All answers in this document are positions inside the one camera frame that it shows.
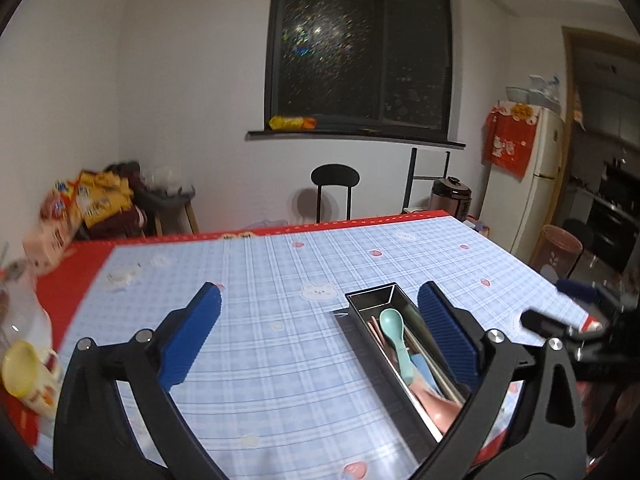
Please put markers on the orange snack packet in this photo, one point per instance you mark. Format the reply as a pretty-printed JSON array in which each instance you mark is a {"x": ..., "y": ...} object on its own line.
[{"x": 62, "y": 202}]

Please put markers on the dark kitchen cabinet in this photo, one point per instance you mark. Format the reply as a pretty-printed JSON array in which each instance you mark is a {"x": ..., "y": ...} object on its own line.
[{"x": 615, "y": 215}]

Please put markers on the plaid printed tablecloth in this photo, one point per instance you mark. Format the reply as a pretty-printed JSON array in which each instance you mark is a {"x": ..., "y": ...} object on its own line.
[{"x": 280, "y": 300}]

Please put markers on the white bowl stack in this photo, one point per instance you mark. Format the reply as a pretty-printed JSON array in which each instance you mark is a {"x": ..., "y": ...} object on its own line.
[{"x": 517, "y": 95}]

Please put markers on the clear plastic bag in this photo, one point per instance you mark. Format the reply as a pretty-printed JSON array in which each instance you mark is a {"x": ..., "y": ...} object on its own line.
[{"x": 165, "y": 177}]

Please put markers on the pink chopstick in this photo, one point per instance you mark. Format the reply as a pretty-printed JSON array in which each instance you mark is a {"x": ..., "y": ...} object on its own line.
[
  {"x": 378, "y": 332},
  {"x": 371, "y": 330}
]

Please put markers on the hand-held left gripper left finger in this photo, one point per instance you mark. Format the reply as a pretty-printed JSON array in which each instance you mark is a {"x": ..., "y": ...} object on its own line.
[{"x": 192, "y": 330}]

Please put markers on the red printed cloth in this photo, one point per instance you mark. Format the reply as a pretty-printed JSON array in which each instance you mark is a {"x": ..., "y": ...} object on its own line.
[{"x": 507, "y": 150}]

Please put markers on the grey stool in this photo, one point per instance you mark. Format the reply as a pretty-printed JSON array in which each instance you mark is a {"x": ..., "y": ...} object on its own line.
[{"x": 165, "y": 200}]

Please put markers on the dark window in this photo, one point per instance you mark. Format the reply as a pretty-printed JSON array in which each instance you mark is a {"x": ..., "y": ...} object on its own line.
[{"x": 350, "y": 60}]

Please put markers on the blue spoon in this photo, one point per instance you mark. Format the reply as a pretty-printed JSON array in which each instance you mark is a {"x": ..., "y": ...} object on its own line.
[{"x": 420, "y": 367}]

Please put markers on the black metal rack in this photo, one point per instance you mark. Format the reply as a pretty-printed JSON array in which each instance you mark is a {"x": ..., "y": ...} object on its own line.
[{"x": 413, "y": 175}]

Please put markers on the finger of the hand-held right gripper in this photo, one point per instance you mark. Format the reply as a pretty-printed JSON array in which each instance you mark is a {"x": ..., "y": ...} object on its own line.
[
  {"x": 575, "y": 287},
  {"x": 537, "y": 321}
]

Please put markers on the beige chopstick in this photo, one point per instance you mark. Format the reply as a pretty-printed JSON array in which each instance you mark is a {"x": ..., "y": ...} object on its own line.
[{"x": 429, "y": 360}]

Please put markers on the white fridge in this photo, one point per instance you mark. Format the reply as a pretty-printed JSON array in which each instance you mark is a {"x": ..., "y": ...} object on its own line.
[{"x": 530, "y": 200}]

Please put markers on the yellow printed cup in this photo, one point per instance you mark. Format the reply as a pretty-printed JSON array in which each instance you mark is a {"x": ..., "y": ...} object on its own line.
[{"x": 22, "y": 365}]

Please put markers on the yellow snack packet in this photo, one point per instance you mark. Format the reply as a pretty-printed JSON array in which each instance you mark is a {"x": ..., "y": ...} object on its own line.
[{"x": 290, "y": 123}]

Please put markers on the clear plastic bottles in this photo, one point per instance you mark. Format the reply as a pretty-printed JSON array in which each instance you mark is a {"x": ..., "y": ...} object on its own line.
[{"x": 542, "y": 90}]

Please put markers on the black round-back chair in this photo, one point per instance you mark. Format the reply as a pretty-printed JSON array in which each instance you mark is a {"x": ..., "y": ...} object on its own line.
[{"x": 335, "y": 176}]

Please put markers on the clear plastic container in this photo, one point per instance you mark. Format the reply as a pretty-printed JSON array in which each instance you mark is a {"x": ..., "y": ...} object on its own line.
[{"x": 20, "y": 305}]

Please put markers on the rice cooker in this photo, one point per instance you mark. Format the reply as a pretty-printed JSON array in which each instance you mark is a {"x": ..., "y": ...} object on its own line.
[{"x": 450, "y": 200}]

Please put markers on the pink spoon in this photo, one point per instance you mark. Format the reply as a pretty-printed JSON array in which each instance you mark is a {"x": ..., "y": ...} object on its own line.
[{"x": 435, "y": 407}]

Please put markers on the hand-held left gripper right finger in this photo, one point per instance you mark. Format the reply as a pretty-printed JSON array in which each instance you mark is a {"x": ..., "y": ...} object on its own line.
[{"x": 447, "y": 330}]

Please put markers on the steel utensil box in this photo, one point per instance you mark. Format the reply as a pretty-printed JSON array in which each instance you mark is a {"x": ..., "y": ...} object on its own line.
[{"x": 370, "y": 297}]

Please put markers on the green spoon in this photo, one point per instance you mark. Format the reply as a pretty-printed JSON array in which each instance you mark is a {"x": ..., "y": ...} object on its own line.
[{"x": 392, "y": 325}]

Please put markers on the pink trash bin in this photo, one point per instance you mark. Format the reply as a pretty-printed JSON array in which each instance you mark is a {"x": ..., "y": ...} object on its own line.
[{"x": 555, "y": 252}]

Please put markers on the pink snack packet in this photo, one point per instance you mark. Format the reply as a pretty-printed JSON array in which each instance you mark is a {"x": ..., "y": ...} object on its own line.
[{"x": 47, "y": 242}]

